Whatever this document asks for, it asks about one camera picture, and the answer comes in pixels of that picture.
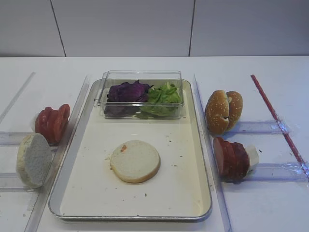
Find metal baking tray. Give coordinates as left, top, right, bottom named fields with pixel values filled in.
left=49, top=81, right=212, bottom=221

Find white bun half left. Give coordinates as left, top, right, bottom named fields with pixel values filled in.
left=16, top=133, right=53, bottom=189

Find sesame burger bun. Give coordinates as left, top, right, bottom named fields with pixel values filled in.
left=205, top=90, right=243, bottom=135

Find red straw stick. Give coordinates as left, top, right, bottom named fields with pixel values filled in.
left=250, top=74, right=309, bottom=179

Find sliced red meat patties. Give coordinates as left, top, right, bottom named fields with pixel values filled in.
left=213, top=137, right=249, bottom=181

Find sliced red tomato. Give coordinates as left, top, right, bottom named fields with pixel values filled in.
left=35, top=104, right=70, bottom=144

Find clear plastic container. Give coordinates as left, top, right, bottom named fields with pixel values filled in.
left=96, top=70, right=184, bottom=119

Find white foam block right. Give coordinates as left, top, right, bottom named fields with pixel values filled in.
left=245, top=145, right=259, bottom=171

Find purple cabbage leaves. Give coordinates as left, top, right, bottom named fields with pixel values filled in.
left=104, top=80, right=151, bottom=117

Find bun bottom slice on tray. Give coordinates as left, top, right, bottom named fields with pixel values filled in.
left=110, top=140, right=161, bottom=183

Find green lettuce pile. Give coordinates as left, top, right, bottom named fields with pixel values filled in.
left=136, top=82, right=181, bottom=119

